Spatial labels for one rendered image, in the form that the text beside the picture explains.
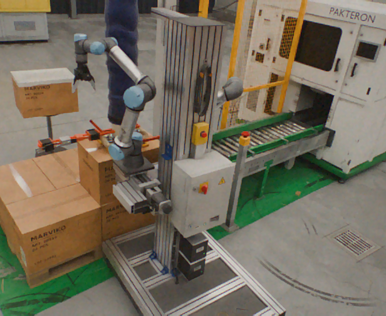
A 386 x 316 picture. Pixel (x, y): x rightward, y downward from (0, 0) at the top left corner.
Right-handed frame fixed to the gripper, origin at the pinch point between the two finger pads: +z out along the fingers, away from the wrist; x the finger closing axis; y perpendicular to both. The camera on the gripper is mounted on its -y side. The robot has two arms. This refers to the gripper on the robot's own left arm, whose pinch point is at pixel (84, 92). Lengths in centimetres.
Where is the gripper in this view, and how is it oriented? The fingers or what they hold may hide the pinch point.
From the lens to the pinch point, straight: 250.1
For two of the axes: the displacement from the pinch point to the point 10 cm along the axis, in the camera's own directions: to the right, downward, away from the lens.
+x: -8.2, 2.2, -5.3
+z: -0.9, 8.6, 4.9
